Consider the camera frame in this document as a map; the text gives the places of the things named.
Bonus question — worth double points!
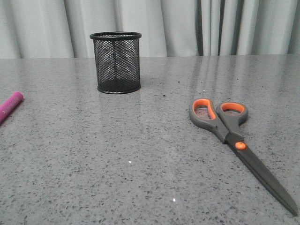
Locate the grey orange handled scissors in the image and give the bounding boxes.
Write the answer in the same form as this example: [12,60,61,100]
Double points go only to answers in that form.
[189,98,299,216]

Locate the pink marker pen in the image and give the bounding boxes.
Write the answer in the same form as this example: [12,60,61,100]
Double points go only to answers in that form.
[0,91,23,123]

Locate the black mesh pen cup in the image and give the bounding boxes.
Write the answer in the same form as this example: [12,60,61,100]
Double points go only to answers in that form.
[90,31,142,94]

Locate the grey curtain backdrop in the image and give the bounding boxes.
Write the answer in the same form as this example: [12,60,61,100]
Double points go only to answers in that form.
[0,0,300,59]

